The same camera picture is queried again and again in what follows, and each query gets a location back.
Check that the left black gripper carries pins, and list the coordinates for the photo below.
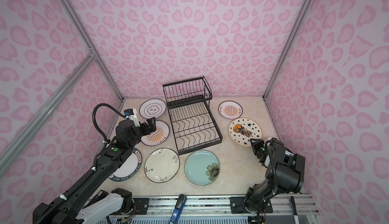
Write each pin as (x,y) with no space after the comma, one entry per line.
(152,126)

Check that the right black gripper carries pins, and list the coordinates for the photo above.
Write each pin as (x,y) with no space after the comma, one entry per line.
(256,146)

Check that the star pattern cartoon plate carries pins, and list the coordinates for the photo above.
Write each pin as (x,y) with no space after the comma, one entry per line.
(242,130)

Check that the light green flower plate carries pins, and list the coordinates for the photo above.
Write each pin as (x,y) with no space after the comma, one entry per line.
(202,167)

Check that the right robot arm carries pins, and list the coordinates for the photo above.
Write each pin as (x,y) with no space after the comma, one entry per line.
(285,173)

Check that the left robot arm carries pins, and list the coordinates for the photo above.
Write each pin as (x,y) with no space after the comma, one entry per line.
(65,208)

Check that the left orange sunburst plate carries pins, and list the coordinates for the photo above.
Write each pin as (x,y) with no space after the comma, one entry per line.
(159,136)

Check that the orange sunburst plate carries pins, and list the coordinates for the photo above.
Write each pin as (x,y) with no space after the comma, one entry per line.
(159,136)
(230,109)

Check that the cream floral plate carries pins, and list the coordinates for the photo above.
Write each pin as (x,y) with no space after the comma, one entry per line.
(162,165)

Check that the white plate dark green rim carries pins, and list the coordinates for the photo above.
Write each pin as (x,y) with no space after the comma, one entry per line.
(129,168)

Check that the right orange sunburst plate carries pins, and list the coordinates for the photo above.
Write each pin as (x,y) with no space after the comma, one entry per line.
(230,109)

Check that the black wire dish rack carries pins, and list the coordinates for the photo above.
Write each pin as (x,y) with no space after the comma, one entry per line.
(188,104)

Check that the aluminium mounting rail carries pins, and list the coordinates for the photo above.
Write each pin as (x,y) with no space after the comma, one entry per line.
(208,209)

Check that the blue handled tool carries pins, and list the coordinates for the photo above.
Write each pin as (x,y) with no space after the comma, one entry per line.
(180,204)

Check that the aluminium frame bars left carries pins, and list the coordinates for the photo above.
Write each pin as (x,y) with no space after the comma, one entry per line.
(21,141)

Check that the aluminium frame bar right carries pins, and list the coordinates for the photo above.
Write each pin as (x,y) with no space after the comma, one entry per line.
(296,26)

